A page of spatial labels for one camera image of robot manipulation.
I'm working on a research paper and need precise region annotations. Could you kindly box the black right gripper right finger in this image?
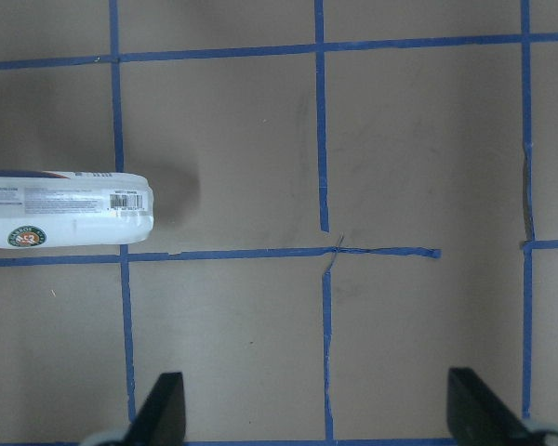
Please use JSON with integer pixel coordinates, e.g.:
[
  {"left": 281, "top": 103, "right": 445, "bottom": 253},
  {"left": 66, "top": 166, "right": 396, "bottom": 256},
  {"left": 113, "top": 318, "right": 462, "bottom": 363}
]
[{"left": 446, "top": 367, "right": 530, "bottom": 446}]

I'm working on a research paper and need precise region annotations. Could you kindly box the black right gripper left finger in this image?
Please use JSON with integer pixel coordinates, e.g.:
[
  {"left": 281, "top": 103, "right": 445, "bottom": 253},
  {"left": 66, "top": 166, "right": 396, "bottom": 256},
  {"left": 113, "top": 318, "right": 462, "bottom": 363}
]
[{"left": 124, "top": 372, "right": 186, "bottom": 445}]

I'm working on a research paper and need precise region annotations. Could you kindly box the white tennis ball can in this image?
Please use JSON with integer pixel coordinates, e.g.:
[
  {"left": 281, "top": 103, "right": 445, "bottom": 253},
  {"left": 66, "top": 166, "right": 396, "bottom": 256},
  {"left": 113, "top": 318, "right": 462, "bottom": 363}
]
[{"left": 0, "top": 170, "right": 154, "bottom": 250}]

